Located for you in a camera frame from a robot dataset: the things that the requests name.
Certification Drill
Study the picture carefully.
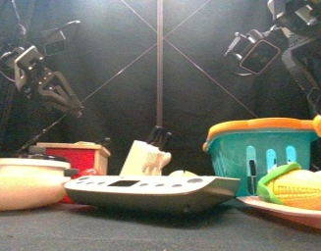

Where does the red wooden toy stove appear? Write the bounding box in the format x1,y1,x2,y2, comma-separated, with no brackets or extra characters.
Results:
35,140,112,204

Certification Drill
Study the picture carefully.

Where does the pale yellow toy squash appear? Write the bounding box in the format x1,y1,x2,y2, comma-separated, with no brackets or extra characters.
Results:
168,170,200,178

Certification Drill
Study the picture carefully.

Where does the cream pot lid black knob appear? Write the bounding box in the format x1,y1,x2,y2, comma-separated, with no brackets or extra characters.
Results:
0,145,74,176

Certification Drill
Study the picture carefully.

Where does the red toy tomato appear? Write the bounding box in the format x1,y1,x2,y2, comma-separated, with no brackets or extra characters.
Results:
78,168,102,177

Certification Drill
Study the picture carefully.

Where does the white toy knife block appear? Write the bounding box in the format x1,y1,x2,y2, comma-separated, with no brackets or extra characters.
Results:
118,139,173,177

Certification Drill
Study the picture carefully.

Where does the teal basket orange rim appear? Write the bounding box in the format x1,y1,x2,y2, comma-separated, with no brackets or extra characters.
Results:
203,114,321,198

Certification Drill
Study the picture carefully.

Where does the cream toy cooking pot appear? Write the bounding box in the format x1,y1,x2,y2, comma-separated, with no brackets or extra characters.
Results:
0,165,81,212

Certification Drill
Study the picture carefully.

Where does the yellow toy corn green husk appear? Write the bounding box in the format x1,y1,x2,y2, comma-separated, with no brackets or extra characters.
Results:
256,162,321,212

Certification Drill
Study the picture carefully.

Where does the grey kitchen scale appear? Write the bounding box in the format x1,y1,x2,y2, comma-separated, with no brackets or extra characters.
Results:
63,174,243,216

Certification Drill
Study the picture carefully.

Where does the pink toy plate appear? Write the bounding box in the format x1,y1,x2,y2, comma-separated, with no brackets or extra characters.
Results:
235,194,321,231

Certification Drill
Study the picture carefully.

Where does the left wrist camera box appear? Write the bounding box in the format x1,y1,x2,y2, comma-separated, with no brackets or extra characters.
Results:
41,20,82,57

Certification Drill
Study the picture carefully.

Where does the diagonal frame brace wire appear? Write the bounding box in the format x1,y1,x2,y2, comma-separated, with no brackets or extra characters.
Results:
118,0,260,120
17,0,213,154

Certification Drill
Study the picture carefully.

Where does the black toy knife handle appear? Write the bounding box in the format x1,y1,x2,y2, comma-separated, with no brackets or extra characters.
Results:
160,131,173,151
153,129,168,148
146,125,163,146

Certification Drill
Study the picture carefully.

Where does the vertical metal frame pole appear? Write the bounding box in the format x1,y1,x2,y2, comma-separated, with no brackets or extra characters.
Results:
156,0,165,129

